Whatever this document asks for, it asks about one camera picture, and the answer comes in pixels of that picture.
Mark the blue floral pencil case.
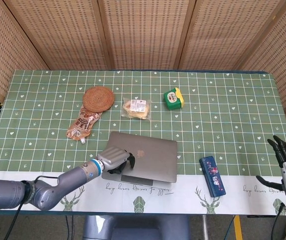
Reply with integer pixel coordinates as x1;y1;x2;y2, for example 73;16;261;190
199;155;226;198

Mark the black cable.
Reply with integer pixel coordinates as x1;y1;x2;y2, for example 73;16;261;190
65;214;74;240
270;202;286;240

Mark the woven bamboo folding screen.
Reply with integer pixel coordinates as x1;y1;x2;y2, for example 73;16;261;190
0;0;286;131

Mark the blue cable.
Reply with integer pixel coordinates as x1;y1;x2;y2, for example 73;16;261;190
226;214;236;240

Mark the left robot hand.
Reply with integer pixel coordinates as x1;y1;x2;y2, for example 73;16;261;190
96;145;136;175

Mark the round woven rattan coaster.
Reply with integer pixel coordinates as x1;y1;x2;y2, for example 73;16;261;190
83;86;114;112

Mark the orange sauce refill pouch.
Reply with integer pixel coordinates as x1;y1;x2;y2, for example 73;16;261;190
66;104;102;144

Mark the wrapped bread packet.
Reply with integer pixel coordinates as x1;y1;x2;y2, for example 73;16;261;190
121;97;152;121

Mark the green checked tablecloth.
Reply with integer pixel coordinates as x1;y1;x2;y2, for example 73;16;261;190
0;69;286;216

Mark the silver grey laptop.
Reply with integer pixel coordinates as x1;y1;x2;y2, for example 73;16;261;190
101;131;178;186

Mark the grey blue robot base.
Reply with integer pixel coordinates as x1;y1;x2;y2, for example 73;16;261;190
82;214;191;240

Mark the green and yellow box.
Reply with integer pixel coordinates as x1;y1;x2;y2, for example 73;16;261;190
163;87;185;111

